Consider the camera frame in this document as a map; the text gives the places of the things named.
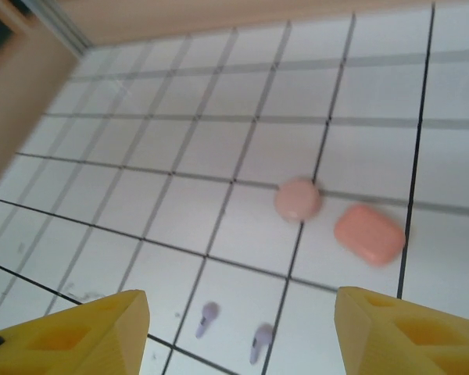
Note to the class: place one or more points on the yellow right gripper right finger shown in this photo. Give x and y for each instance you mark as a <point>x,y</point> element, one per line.
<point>414,347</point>

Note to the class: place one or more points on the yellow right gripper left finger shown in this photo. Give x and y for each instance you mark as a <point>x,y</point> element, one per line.
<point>62,351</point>

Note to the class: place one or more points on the coral rectangular charging case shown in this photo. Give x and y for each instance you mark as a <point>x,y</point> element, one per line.
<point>369,234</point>

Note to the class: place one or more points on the purple earbud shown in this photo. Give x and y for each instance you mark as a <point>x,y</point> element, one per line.
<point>263,334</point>
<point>210,310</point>

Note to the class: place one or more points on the beige pink round charging case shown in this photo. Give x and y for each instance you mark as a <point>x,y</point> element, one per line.
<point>297,199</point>

